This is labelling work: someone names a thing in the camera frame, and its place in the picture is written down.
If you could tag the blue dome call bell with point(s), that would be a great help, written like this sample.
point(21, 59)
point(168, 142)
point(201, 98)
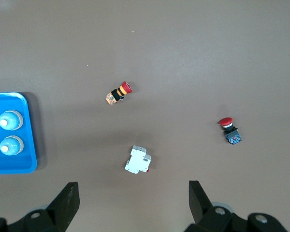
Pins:
point(12, 145)
point(10, 120)

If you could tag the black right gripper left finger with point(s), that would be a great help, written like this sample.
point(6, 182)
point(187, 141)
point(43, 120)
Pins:
point(55, 210)

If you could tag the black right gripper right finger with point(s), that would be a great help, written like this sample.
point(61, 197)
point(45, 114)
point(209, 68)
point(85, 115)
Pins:
point(207, 217)

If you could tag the white circuit breaker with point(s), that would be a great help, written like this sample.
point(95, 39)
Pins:
point(137, 160)

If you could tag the blue plastic tray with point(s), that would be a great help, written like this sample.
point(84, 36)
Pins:
point(26, 135)

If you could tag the red mushroom push button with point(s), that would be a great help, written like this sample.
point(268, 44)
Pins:
point(230, 133)

